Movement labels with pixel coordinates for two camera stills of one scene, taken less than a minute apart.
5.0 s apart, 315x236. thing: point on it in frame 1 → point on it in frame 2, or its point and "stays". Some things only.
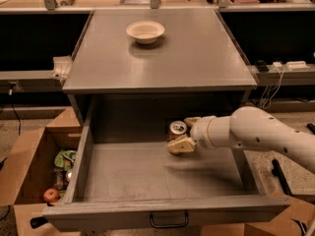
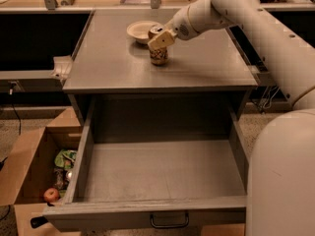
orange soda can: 176,129 → 158,55
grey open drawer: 127,186 stays
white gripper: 203,132 → 179,26
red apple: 50,195 stays
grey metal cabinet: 135,71 stays
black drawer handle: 169,226 stays
